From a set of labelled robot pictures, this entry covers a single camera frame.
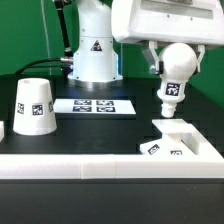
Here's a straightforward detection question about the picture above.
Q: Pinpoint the white lamp base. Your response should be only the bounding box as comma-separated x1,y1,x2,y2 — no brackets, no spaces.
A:
140,119,193,158

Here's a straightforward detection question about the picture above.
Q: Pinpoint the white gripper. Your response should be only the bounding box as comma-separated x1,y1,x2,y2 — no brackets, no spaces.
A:
111,0,224,75

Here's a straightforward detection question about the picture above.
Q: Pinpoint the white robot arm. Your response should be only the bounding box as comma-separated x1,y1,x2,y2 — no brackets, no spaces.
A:
68,0,224,83

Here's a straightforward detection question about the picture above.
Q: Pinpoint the white block at left edge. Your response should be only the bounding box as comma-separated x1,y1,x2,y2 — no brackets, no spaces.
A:
0,121,4,142

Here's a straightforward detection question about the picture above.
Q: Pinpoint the white lamp bulb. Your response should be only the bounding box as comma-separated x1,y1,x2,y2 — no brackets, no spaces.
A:
157,43,197,118

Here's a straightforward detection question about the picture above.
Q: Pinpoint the black corrugated hose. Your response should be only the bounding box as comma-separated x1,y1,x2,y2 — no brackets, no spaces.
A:
51,0,74,57

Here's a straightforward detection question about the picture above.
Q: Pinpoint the white lamp shade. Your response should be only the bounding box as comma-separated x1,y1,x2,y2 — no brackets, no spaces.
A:
13,78,57,136

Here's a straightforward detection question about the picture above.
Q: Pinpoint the white marker sheet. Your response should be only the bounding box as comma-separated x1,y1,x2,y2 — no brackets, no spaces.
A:
54,99,136,115

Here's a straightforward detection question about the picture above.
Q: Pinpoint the black cable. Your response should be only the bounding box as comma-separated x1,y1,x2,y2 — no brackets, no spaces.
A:
14,56,74,76

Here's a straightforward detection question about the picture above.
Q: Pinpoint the white L-shaped fence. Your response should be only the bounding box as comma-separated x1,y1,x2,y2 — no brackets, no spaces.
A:
0,124,224,179

